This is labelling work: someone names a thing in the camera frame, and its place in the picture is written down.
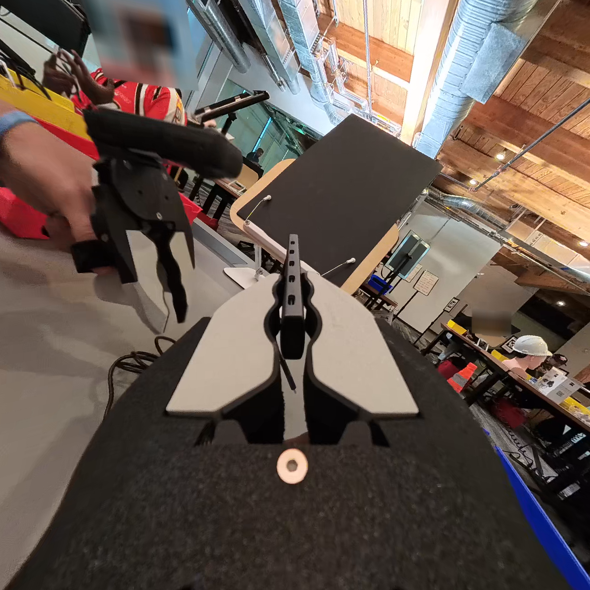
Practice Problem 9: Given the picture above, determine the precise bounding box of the blue wristband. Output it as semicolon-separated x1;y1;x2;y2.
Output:
0;111;37;136

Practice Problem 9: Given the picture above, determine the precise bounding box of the large round silver duct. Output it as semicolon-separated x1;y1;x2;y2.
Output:
415;0;561;157

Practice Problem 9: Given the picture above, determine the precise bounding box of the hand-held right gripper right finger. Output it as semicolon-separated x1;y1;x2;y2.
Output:
305;271;420;421

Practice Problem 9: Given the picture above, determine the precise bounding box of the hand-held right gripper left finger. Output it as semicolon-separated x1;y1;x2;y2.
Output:
165;274;283;419

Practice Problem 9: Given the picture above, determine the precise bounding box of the orange traffic cone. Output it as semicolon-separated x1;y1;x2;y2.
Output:
446;362;478;393

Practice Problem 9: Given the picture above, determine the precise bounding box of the grey desk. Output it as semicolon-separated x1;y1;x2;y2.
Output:
0;221;259;577

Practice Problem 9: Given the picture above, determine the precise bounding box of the monitor on rolling stand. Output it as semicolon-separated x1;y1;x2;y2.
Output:
385;230;431;282

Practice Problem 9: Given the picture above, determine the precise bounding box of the grey USB hub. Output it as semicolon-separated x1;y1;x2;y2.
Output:
278;234;306;393

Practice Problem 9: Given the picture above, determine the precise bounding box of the white hard hat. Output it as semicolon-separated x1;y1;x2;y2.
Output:
513;335;553;358

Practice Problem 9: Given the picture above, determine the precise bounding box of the yellow bin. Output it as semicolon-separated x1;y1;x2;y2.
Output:
0;74;90;139

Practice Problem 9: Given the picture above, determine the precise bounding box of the white folding stand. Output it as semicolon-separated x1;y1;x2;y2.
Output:
224;195;358;291

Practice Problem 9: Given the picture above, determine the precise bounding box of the long wooden table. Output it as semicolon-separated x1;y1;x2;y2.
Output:
440;323;590;434

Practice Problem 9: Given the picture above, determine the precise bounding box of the rectangular silver duct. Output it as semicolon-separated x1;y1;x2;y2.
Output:
277;0;323;79

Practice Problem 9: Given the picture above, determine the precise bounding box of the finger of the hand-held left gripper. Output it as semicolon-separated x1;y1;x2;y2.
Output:
159;226;195;323
127;230;179;334

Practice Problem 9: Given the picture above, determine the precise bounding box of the red storage bin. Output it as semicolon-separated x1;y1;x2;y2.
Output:
0;117;203;240

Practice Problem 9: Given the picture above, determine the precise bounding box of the person's left hand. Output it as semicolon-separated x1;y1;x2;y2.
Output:
0;122;100;250

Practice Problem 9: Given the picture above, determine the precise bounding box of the black cable with orange plug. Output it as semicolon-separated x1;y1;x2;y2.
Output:
105;336;177;418

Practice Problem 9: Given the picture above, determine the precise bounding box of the wood-framed black board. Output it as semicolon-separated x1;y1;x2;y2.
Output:
230;114;443;296

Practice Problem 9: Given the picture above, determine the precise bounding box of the blue storage bin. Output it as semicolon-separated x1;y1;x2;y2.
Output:
483;429;590;590

